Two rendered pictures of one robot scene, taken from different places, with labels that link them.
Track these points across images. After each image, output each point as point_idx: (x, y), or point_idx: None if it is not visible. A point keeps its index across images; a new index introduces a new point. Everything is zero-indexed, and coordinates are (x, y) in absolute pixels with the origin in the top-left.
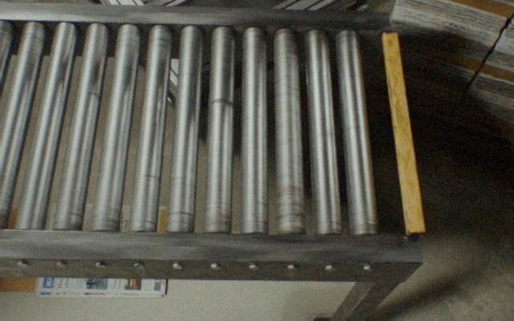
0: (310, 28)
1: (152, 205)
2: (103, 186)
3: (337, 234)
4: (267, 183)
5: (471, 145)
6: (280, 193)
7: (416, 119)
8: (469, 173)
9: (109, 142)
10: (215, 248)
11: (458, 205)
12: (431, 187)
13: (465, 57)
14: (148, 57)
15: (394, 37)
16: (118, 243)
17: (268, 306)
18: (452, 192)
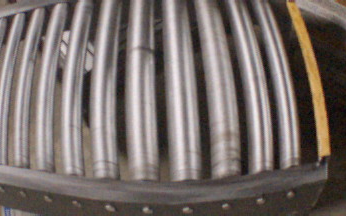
0: None
1: (78, 154)
2: (39, 134)
3: (269, 171)
4: (199, 132)
5: None
6: (215, 140)
7: (330, 108)
8: None
9: (41, 97)
10: (145, 193)
11: None
12: (338, 166)
13: None
14: (73, 23)
15: (295, 5)
16: (57, 182)
17: None
18: None
